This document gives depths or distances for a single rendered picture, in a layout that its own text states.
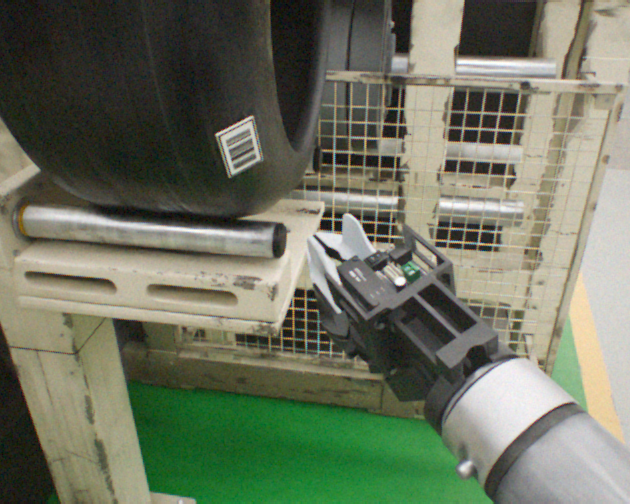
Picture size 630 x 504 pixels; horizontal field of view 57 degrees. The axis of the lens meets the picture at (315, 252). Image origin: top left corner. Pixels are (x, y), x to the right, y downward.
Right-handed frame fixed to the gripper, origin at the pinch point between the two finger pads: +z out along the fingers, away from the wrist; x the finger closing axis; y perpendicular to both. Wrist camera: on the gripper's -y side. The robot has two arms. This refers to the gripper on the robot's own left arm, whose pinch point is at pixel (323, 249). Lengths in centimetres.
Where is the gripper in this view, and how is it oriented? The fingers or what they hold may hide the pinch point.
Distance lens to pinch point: 51.5
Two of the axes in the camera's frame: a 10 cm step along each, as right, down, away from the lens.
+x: -8.3, 5.2, -2.2
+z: -5.1, -5.4, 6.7
